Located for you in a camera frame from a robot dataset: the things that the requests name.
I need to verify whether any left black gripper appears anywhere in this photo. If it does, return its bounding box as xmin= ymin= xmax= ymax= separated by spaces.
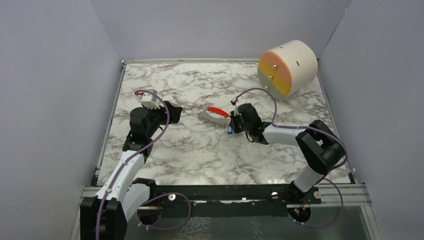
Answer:
xmin=144 ymin=100 xmax=182 ymax=138

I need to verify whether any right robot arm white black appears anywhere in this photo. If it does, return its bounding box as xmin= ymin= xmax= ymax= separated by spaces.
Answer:
xmin=229 ymin=103 xmax=346 ymax=204

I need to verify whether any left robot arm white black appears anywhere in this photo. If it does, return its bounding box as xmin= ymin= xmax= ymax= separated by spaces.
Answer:
xmin=80 ymin=101 xmax=183 ymax=240

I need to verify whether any round drawer box pastel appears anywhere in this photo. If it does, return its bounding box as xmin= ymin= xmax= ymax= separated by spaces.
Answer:
xmin=257 ymin=40 xmax=318 ymax=100

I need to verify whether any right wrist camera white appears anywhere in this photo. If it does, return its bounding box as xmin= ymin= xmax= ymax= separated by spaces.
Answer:
xmin=230 ymin=96 xmax=245 ymax=106

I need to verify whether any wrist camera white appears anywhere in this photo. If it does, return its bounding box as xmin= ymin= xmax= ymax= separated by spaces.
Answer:
xmin=134 ymin=89 xmax=160 ymax=110
xmin=230 ymin=96 xmax=245 ymax=106

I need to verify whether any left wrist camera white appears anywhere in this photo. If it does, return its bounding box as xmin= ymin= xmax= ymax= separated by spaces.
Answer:
xmin=134 ymin=89 xmax=160 ymax=110

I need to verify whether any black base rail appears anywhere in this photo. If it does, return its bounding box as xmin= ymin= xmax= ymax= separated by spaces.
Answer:
xmin=133 ymin=178 xmax=322 ymax=219

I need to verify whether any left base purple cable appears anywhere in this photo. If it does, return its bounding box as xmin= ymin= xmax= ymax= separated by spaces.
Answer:
xmin=136 ymin=192 xmax=192 ymax=232

